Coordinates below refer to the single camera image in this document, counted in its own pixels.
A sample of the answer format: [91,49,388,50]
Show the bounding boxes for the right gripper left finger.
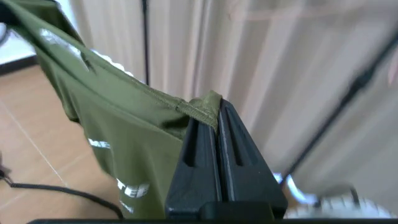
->
[164,116,223,219]

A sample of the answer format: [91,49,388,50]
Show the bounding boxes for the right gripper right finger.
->
[216,98,289,219]

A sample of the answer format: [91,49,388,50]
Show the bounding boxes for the green sleeveless shirt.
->
[0,0,223,220]

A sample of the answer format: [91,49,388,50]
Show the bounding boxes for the white laundry basket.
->
[283,186,394,219]

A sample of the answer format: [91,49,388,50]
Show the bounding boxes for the black clothes rack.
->
[140,0,398,187]

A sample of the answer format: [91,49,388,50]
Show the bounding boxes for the beige curtain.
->
[70,0,398,208]

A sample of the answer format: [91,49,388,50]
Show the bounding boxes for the black cable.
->
[0,169,125,220]

